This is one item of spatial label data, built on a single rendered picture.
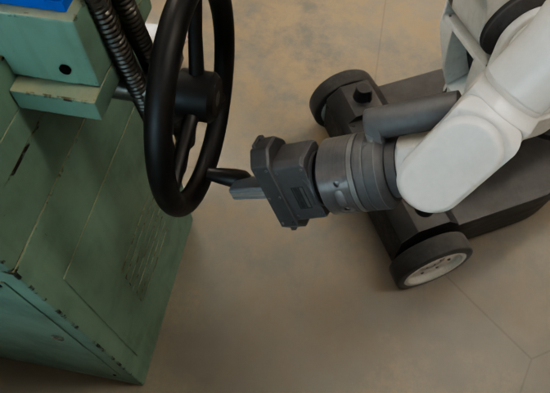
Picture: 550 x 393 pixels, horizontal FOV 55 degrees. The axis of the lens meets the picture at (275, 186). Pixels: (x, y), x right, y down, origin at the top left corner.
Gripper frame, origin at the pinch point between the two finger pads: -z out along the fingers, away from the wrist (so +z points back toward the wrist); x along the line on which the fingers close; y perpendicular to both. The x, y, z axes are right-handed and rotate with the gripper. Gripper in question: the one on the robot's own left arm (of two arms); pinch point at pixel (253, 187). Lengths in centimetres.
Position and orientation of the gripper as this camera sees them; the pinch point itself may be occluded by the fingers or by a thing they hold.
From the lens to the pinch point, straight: 66.3
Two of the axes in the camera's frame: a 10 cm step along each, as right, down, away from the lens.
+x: -4.0, -7.7, -4.9
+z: 8.5, -1.2, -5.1
